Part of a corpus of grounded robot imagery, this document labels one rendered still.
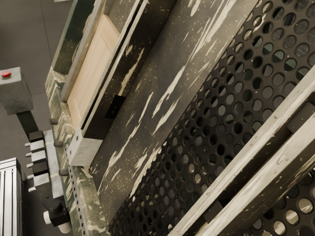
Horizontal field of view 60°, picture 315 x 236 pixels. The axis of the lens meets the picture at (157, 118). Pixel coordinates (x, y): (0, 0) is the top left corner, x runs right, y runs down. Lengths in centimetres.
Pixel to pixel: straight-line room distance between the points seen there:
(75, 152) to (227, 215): 60
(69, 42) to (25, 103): 36
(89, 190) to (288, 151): 68
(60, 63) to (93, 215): 80
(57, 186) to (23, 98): 50
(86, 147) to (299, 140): 68
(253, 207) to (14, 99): 122
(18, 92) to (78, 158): 59
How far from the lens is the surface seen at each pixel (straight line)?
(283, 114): 37
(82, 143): 88
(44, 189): 116
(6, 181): 193
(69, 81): 119
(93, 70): 104
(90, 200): 89
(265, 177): 37
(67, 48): 138
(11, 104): 145
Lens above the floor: 165
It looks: 43 degrees down
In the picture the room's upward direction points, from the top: straight up
